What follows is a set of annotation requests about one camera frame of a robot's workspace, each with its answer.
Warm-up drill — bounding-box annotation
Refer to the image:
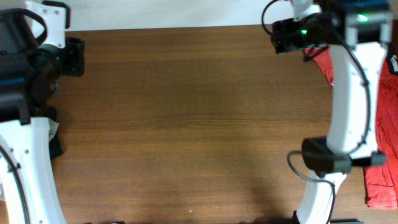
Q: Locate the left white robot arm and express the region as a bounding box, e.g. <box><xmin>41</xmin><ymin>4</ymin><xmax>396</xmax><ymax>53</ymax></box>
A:
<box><xmin>1</xmin><ymin>37</ymin><xmax>85</xmax><ymax>223</ymax></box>

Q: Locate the folded grey garment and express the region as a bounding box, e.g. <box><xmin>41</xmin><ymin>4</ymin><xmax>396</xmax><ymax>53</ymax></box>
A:
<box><xmin>48</xmin><ymin>118</ymin><xmax>59</xmax><ymax>141</ymax></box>

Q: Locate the folded black garment left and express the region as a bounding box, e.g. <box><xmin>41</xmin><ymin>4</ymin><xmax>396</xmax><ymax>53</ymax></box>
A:
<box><xmin>46</xmin><ymin>106</ymin><xmax>63</xmax><ymax>160</ymax></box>

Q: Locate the black garment top right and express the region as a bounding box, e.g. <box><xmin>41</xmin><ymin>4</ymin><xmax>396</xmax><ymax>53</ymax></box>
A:
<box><xmin>386</xmin><ymin>19</ymin><xmax>397</xmax><ymax>76</ymax></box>

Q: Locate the red t-shirt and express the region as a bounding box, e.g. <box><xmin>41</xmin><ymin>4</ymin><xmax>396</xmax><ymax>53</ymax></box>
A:
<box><xmin>303</xmin><ymin>46</ymin><xmax>398</xmax><ymax>210</ymax></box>

